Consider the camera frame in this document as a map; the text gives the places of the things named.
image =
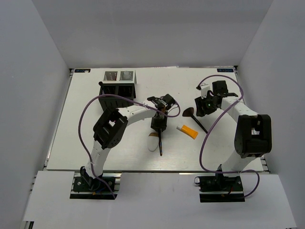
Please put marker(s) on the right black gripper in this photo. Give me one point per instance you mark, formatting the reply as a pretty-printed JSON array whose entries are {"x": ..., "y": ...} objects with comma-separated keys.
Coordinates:
[{"x": 200, "y": 103}]

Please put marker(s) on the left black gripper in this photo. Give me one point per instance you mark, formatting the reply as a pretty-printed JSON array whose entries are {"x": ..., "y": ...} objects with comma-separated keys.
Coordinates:
[{"x": 162, "y": 125}]

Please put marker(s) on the black powder brush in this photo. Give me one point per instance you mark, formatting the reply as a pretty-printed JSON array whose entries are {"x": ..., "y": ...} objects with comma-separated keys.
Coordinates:
[{"x": 160, "y": 141}]

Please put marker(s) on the white beige makeup sponge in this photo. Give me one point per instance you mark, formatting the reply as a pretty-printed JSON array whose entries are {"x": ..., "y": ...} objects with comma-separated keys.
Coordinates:
[{"x": 153, "y": 141}]

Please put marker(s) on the orange cream tube white cap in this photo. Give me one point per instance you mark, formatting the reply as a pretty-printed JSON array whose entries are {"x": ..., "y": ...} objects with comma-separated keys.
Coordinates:
[{"x": 188, "y": 131}]

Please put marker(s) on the clear small bottle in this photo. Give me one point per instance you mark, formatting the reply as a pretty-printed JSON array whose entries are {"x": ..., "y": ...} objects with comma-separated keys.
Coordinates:
[{"x": 126, "y": 76}]

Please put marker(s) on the slim black makeup brush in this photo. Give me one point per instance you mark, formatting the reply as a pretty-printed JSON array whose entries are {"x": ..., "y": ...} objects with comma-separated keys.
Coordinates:
[{"x": 101, "y": 88}]

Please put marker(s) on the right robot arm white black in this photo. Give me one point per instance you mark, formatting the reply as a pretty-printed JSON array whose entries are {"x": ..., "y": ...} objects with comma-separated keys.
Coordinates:
[{"x": 253, "y": 135}]

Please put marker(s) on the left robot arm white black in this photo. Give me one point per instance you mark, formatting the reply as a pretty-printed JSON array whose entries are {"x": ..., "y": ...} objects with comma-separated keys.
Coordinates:
[{"x": 110, "y": 127}]

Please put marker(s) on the black makeup organizer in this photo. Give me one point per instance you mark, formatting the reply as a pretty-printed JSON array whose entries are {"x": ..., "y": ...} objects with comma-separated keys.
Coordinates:
[{"x": 122, "y": 95}]

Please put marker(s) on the white makeup organizer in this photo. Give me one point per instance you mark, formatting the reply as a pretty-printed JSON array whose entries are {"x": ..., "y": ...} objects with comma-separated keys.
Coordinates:
[{"x": 114, "y": 77}]

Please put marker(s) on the right blue table label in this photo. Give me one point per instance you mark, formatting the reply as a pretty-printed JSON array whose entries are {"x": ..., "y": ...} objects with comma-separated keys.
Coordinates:
[{"x": 225, "y": 70}]

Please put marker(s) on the blue table label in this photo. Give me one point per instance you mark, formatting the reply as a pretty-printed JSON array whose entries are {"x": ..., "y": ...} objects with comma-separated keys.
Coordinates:
[
  {"x": 225, "y": 70},
  {"x": 82, "y": 70}
]

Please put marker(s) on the left blue table label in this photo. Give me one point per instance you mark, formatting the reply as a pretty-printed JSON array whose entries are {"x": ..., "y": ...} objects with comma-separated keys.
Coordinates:
[{"x": 82, "y": 70}]

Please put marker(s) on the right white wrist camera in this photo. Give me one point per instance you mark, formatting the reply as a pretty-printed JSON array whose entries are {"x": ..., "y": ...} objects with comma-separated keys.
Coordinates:
[{"x": 203, "y": 88}]

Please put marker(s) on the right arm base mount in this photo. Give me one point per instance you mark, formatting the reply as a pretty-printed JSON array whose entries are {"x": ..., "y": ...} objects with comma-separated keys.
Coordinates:
[{"x": 220, "y": 189}]

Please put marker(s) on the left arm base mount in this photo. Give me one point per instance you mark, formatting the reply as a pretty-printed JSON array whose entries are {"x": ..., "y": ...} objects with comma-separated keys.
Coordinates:
[{"x": 99, "y": 191}]

